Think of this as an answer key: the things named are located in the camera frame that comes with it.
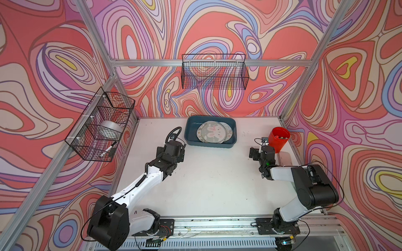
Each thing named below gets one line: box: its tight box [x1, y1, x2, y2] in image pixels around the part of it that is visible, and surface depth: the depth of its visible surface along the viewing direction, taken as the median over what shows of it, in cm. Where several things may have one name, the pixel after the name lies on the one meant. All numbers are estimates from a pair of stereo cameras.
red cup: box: [268, 126, 291, 154], surface depth 96 cm
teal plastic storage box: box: [184, 116, 237, 149], surface depth 108 cm
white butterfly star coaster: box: [218, 121, 233, 142], surface depth 113 cm
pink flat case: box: [276, 151, 293, 167], surface depth 97 cm
